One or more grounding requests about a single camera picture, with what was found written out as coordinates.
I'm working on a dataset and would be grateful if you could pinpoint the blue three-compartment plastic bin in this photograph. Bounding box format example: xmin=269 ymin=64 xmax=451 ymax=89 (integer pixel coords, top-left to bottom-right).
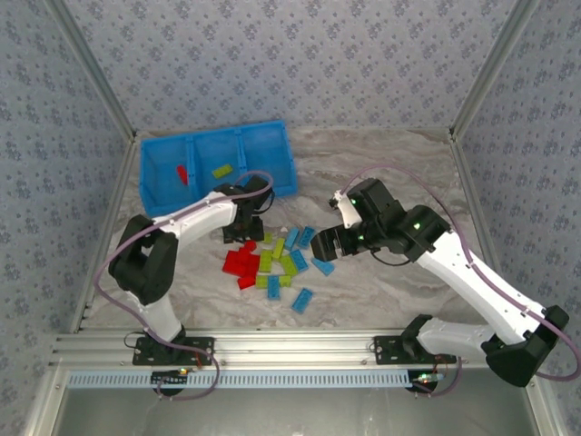
xmin=139 ymin=119 xmax=300 ymax=217

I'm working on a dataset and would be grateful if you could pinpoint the small black controller board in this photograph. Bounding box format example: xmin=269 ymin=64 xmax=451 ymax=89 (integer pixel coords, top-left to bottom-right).
xmin=410 ymin=370 xmax=448 ymax=392
xmin=151 ymin=368 xmax=191 ymax=388

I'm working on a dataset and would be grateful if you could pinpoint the grey metal lower panel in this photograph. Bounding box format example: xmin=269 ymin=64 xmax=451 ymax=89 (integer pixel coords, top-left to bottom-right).
xmin=54 ymin=388 xmax=544 ymax=436

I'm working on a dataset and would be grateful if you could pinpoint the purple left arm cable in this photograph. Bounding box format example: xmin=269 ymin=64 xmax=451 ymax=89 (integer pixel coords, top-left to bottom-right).
xmin=93 ymin=171 xmax=276 ymax=346

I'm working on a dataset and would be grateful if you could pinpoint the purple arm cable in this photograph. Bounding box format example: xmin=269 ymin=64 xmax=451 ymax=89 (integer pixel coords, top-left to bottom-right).
xmin=343 ymin=163 xmax=581 ymax=381
xmin=93 ymin=171 xmax=276 ymax=346

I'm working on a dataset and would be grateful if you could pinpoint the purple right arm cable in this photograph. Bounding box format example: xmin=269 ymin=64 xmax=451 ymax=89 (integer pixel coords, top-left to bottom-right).
xmin=343 ymin=163 xmax=581 ymax=381

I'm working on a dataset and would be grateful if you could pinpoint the aluminium side rail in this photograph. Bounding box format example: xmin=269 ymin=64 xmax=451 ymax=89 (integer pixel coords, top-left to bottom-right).
xmin=448 ymin=129 xmax=505 ymax=282
xmin=67 ymin=135 xmax=140 ymax=335

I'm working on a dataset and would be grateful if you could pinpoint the aluminium mounting rail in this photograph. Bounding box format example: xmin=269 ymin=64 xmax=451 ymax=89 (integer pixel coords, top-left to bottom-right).
xmin=48 ymin=330 xmax=500 ymax=367

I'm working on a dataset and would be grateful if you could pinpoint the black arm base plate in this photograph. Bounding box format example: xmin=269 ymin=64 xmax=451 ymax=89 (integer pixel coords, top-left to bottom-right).
xmin=374 ymin=335 xmax=458 ymax=364
xmin=133 ymin=335 xmax=217 ymax=367

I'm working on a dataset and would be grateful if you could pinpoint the slotted pale blue cable duct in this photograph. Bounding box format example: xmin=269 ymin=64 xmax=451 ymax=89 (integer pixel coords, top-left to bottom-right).
xmin=66 ymin=370 xmax=414 ymax=390

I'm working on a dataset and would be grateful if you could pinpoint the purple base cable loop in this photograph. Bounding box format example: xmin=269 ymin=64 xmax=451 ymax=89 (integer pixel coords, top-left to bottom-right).
xmin=152 ymin=347 xmax=222 ymax=401
xmin=413 ymin=358 xmax=463 ymax=398

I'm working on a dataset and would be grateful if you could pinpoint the aluminium frame post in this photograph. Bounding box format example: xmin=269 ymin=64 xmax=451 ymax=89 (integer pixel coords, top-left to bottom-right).
xmin=44 ymin=0 xmax=138 ymax=143
xmin=448 ymin=0 xmax=545 ymax=143

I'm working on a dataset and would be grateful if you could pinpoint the aluminium frame leg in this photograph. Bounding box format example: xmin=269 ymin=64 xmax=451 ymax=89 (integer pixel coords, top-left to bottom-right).
xmin=22 ymin=367 xmax=69 ymax=436
xmin=526 ymin=383 xmax=562 ymax=436

